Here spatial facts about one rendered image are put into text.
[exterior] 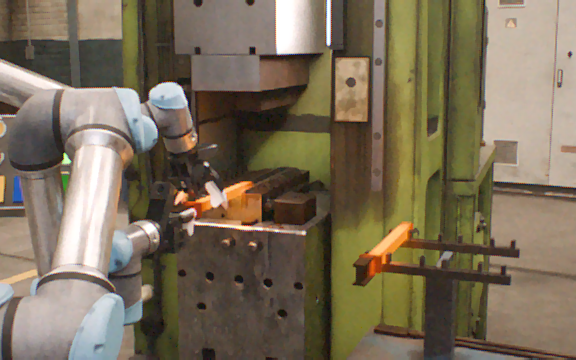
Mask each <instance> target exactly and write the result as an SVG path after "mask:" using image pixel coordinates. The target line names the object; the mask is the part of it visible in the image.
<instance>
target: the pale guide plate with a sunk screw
mask: <svg viewBox="0 0 576 360"><path fill-rule="evenodd" d="M368 75H369V59H368V58H336V59H335V119H334V120H335V121H346V122H367V121H368Z"/></svg>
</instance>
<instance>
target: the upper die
mask: <svg viewBox="0 0 576 360"><path fill-rule="evenodd" d="M191 74H192V91H240V92H261V91H267V90H274V89H280V88H286V87H292V86H297V85H303V84H309V54H296V55H191Z"/></svg>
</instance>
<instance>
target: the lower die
mask: <svg viewBox="0 0 576 360"><path fill-rule="evenodd" d="M279 168H290V169H288V170H286V171H291V170H292V169H294V168H295V167H278V168H275V169H263V170H261V171H250V172H247V173H245V174H242V175H240V176H238V177H235V178H233V179H230V180H228V181H225V182H223V183H222V184H223V187H224V189H226V188H228V187H230V186H233V185H235V184H238V183H240V182H243V181H251V180H253V179H255V178H257V177H259V176H261V175H263V174H265V173H268V172H270V171H274V170H277V169H279ZM286 171H282V172H280V173H277V174H275V175H273V176H271V177H269V178H267V179H264V180H262V181H260V182H258V183H257V184H255V185H253V186H250V187H248V188H246V189H244V190H242V191H241V196H237V197H235V198H233V199H230V200H228V201H227V209H226V210H225V209H224V208H223V207H222V206H221V204H220V205H219V206H218V207H211V208H209V209H207V210H205V211H202V216H201V217H203V218H216V219H228V220H240V221H243V220H245V219H247V218H257V220H258V222H262V221H264V220H266V219H267V218H269V217H271V216H272V215H274V211H272V212H269V213H268V212H265V211H264V209H263V207H264V205H265V204H266V203H267V188H266V187H262V186H260V187H259V190H257V185H258V184H260V183H264V182H265V181H266V180H270V179H271V178H273V177H276V176H277V175H281V174H282V173H283V172H286ZM300 171H301V181H302V183H304V182H308V183H309V171H307V170H300ZM294 172H295V173H296V184H297V186H298V185H299V184H298V182H299V171H296V170H294ZM283 176H285V174H284V175H283ZM285 177H286V179H287V190H288V191H289V188H290V177H289V175H287V176H285ZM278 179H280V177H278ZM272 181H273V182H274V183H275V186H276V197H278V194H279V182H278V181H277V180H276V181H274V180H272ZM280 181H281V193H282V195H283V194H284V190H285V180H284V178H282V179H280ZM266 184H267V185H268V186H269V189H270V200H271V201H272V200H273V185H272V183H271V184H268V183H266ZM209 195H210V193H209V192H208V191H207V190H205V191H203V193H202V194H201V196H200V197H198V194H197V196H196V197H195V201H197V200H200V199H202V198H205V197H207V196H209ZM221 214H224V217H221Z"/></svg>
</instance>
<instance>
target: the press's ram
mask: <svg viewBox="0 0 576 360"><path fill-rule="evenodd" d="M174 29H175V54H176V55H296V54H318V53H325V0H174Z"/></svg>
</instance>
